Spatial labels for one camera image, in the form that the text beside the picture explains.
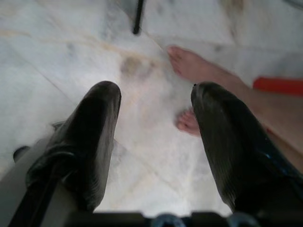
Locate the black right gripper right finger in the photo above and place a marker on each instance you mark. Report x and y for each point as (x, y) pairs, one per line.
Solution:
(232, 146)

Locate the red-orange fabric item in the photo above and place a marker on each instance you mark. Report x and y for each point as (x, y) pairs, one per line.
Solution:
(279, 86)

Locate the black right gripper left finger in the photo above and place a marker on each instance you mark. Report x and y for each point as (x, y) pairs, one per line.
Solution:
(87, 142)

